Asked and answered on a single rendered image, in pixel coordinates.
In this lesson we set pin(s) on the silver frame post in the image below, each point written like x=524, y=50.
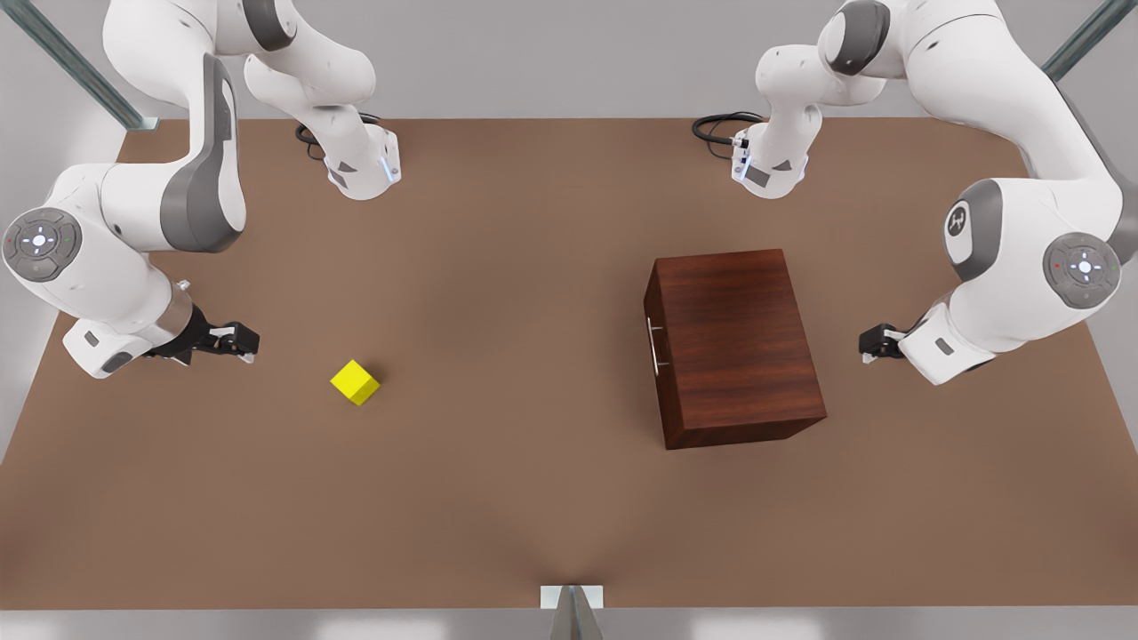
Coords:
x=80, y=62
x=1089, y=36
x=573, y=613

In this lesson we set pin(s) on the yellow cube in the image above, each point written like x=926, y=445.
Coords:
x=355, y=382

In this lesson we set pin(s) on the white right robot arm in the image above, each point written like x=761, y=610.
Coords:
x=133, y=222

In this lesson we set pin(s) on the dark wooden drawer cabinet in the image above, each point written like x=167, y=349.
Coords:
x=733, y=347

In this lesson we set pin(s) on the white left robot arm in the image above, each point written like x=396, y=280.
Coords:
x=1013, y=240

